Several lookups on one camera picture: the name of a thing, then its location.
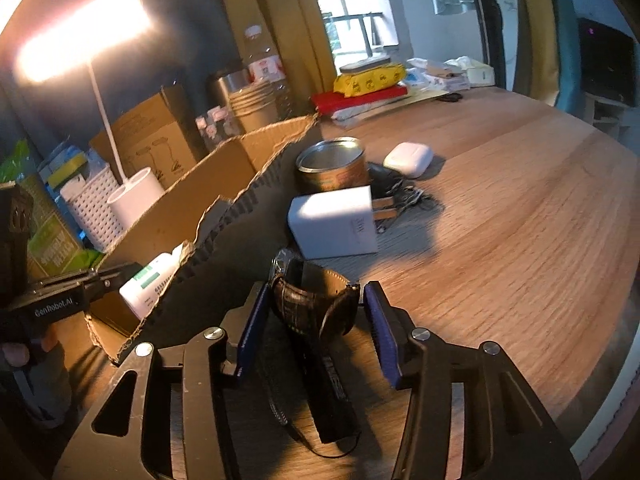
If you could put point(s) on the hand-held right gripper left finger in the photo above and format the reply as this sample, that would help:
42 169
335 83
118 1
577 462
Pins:
252 330

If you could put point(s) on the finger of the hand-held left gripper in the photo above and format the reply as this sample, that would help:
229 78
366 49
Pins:
115 277

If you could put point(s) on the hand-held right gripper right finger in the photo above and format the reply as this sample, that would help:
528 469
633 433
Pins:
385 340

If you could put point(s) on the white charger plug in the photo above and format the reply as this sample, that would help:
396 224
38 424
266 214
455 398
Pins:
330 225

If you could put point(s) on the torn cardboard box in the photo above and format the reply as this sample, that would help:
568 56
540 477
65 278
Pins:
240 160

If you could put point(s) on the round tin can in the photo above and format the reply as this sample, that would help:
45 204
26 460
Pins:
335 175

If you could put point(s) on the person's left hand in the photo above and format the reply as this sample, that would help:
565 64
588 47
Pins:
15 356

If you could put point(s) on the green plastic packet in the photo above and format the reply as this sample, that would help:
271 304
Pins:
50 240

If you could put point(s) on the white perforated plastic basket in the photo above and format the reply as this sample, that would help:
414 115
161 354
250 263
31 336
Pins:
90 205

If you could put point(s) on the blue packet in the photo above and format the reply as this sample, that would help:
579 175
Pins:
50 165

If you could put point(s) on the white desk lamp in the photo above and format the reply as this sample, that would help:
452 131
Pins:
135 195

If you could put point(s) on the yellow sponge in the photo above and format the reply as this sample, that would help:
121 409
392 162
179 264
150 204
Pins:
67 167

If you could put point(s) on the printed cardboard lamp box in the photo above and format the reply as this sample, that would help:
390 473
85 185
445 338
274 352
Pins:
155 130

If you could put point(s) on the black key fob with keys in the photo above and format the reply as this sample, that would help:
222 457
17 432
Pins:
385 177

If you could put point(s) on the glass jar with stickers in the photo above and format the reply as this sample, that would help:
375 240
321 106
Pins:
215 127

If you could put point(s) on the white earbuds case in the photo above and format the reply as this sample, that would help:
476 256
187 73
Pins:
407 157

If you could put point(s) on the stack of paper cups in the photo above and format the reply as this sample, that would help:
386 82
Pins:
255 107

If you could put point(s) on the steel thermos flask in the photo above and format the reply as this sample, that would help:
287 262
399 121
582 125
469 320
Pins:
230 82

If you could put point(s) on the black scissors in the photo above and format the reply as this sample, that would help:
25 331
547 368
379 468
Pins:
450 97

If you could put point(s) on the clear plastic water bottle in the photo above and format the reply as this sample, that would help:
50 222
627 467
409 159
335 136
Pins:
265 67

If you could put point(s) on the yellow wet wipes pack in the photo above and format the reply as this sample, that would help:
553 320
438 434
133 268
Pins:
370 80

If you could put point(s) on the white and grey flat device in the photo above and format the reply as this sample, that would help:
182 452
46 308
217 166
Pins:
360 66

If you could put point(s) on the yellow curtain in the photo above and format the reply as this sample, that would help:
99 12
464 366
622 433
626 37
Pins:
300 10
535 35

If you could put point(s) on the teal curtain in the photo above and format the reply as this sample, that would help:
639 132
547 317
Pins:
565 35

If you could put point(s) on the black monitor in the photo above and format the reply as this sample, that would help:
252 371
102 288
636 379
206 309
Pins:
605 60

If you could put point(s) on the black door frame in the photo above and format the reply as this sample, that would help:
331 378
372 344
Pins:
492 20

